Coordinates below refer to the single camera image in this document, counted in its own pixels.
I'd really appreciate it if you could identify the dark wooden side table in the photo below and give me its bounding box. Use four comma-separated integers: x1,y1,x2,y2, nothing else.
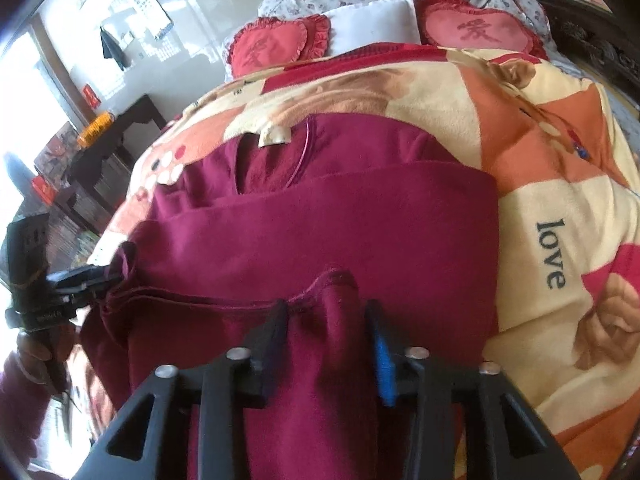
55,94,168,241

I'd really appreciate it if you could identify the printed bear blanket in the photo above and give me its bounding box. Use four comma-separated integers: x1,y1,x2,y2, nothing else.
87,45,640,480

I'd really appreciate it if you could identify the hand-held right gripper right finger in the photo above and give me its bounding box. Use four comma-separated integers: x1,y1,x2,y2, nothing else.
364,299,583,480

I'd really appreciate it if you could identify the red heart pillow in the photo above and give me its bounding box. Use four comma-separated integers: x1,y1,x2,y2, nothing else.
414,0,551,59
227,14,333,79

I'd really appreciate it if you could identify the wall calendar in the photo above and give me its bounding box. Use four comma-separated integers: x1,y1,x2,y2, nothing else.
112,0,174,41

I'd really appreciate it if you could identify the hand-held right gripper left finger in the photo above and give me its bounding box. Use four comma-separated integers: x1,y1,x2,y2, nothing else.
75,299,291,480

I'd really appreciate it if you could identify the white pillow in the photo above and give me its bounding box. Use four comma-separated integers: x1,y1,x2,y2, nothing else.
320,0,422,56

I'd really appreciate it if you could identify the dark carved wooden headboard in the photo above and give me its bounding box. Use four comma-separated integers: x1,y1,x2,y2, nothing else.
527,0,640,126

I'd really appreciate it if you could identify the dark hanging cloth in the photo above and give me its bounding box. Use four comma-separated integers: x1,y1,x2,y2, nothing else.
100,27,130,72

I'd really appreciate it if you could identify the yellow basket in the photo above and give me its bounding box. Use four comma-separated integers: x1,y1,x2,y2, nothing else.
77,112,116,149

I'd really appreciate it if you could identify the person's left forearm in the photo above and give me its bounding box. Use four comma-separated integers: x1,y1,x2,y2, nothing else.
0,350,53,466

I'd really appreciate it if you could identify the red knitted blanket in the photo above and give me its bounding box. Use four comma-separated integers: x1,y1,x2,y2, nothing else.
280,42,451,78

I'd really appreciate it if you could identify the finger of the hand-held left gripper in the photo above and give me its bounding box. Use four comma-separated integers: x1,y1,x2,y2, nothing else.
48,262,125,307

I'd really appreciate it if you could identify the person's left hand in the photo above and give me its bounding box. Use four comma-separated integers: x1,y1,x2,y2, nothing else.
15,331,55,386

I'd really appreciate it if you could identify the maroon fleece sweater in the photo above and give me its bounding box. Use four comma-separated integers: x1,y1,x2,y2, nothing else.
80,112,502,480

